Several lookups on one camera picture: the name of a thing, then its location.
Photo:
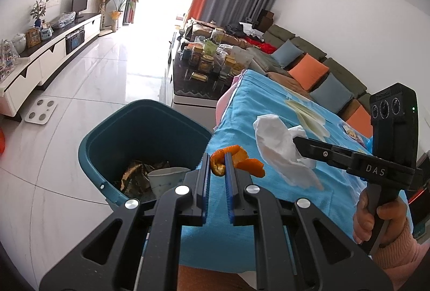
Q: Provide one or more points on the group of jars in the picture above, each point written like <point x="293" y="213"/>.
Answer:
<point x="205" y="59"/>

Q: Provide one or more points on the teal trash bin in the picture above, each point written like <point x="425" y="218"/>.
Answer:
<point x="134" y="129"/>

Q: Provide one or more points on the blue white ceramic jar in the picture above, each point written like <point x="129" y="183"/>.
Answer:
<point x="46" y="32"/>

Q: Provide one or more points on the flower vase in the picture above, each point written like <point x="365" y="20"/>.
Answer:
<point x="38" y="10"/>

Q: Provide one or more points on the large blue-grey cushion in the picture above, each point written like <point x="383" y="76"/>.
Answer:
<point x="332" y="92"/>

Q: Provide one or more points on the red cloth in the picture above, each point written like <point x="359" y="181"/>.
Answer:
<point x="265" y="47"/>

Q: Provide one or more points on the white paper cup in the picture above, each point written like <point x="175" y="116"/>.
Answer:
<point x="164" y="180"/>

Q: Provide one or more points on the green sofa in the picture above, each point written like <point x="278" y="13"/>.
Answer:
<point x="315" y="47"/>

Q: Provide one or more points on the white tissue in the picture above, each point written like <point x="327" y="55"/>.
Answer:
<point x="275" y="140"/>

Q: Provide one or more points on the gold foil wrapper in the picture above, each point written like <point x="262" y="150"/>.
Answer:
<point x="134" y="175"/>

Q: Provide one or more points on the glass ship ornament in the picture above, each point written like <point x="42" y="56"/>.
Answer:
<point x="8" y="59"/>

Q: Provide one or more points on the picture frame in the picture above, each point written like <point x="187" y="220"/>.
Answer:
<point x="33" y="37"/>

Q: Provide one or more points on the white and black TV cabinet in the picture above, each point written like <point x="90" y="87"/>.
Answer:
<point x="50" y="59"/>

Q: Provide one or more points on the small blue-grey cushion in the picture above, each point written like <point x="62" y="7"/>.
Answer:
<point x="285" y="54"/>

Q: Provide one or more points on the person's right hand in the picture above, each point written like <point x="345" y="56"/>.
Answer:
<point x="393" y="210"/>

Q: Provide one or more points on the white bathroom scale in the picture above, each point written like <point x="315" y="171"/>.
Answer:
<point x="40" y="111"/>

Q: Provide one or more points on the clear plastic bag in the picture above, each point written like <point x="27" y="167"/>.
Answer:
<point x="63" y="20"/>

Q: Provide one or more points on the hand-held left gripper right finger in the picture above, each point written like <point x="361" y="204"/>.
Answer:
<point x="229" y="192"/>

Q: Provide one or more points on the cracker packet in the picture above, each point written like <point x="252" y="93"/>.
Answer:
<point x="352" y="132"/>

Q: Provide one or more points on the small black monitor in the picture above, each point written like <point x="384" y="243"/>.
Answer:
<point x="80" y="2"/>

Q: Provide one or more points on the beige paper bag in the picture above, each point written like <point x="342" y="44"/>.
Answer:
<point x="242" y="59"/>

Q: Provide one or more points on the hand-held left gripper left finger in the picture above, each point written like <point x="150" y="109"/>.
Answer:
<point x="205" y="192"/>

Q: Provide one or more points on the orange cushion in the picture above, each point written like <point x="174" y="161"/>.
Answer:
<point x="308" y="72"/>
<point x="359" y="119"/>

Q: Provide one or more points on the white lidded jar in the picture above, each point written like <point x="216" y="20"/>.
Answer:
<point x="19" y="42"/>

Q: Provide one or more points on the blue printed blanket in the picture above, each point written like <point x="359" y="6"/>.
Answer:
<point x="268" y="203"/>

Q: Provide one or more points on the brown boxes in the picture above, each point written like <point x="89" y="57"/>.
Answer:
<point x="267" y="19"/>

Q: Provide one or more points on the dark coffee table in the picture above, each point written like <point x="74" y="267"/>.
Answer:
<point x="188" y="89"/>

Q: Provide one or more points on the orange peel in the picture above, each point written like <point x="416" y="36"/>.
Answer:
<point x="235" y="156"/>

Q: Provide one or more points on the pink cloth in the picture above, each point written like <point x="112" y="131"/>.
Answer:
<point x="225" y="103"/>

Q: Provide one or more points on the pile of clothes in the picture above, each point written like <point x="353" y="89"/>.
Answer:
<point x="243" y="29"/>

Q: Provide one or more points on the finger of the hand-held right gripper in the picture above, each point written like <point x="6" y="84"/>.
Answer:
<point x="324" y="154"/>

